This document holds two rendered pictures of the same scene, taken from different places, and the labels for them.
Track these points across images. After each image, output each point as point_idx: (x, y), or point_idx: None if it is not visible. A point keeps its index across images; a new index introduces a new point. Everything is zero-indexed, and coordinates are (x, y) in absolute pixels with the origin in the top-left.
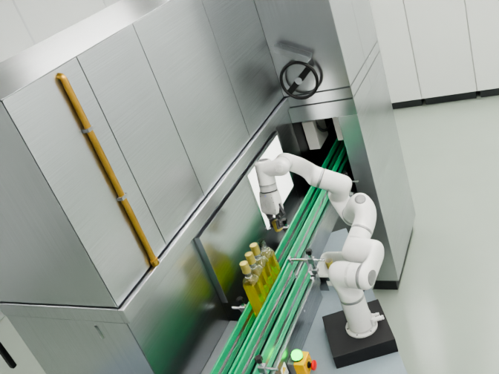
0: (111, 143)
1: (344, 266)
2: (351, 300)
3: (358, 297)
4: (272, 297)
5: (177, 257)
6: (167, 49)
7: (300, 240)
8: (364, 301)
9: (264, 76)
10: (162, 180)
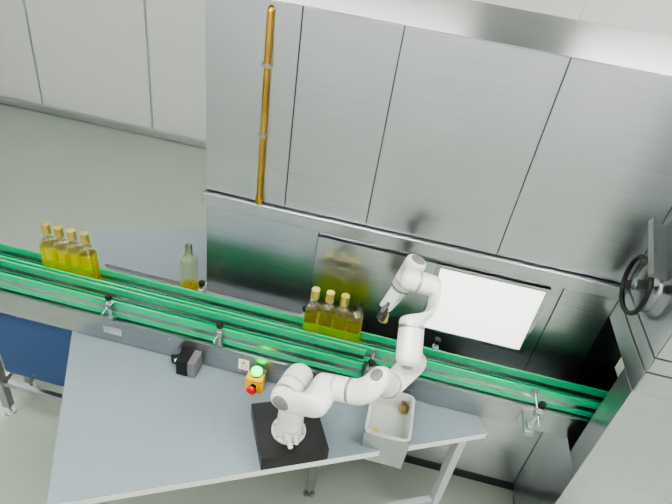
0: (287, 95)
1: (293, 373)
2: None
3: None
4: (310, 337)
5: (281, 221)
6: (438, 81)
7: None
8: (287, 415)
9: (609, 235)
10: (322, 167)
